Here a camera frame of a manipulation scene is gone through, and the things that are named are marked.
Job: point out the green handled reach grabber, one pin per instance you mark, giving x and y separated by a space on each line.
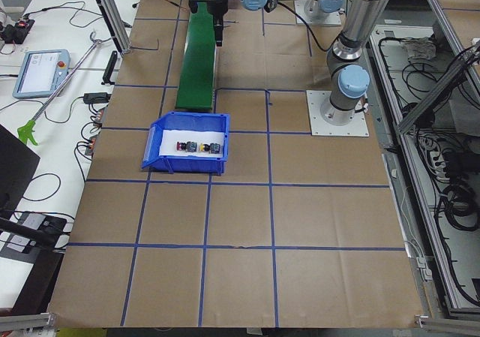
25 133

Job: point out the red push button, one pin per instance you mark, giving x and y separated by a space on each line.
181 146

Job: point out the teach pendant tablet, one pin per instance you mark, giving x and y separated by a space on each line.
41 73

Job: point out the black power adapter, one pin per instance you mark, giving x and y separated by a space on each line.
96 98

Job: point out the green conveyor belt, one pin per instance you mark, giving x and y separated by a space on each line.
196 83

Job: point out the yellow push button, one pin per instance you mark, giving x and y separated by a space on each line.
204 147

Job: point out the side black gripper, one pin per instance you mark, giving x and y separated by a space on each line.
218 8

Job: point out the white foam pad left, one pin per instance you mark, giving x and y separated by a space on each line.
193 139

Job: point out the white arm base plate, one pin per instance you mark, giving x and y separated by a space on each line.
326 121

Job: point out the left-side blue plastic bin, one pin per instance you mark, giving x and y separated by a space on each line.
190 122

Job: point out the side silver robot arm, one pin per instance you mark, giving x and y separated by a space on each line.
349 81

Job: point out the aluminium frame post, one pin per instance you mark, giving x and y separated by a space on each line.
115 25

